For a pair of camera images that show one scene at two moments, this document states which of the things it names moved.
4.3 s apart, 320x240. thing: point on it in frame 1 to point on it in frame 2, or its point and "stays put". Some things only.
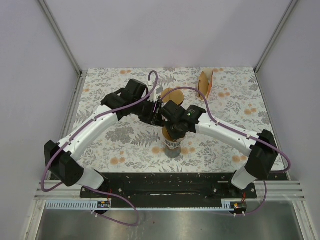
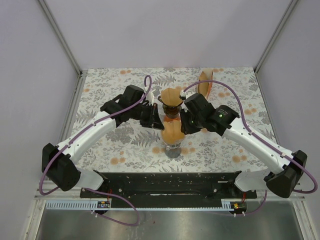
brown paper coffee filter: x=175 y=95 stays put
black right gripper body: x=174 y=131 to x=191 y=123
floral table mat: x=233 y=97 stays put
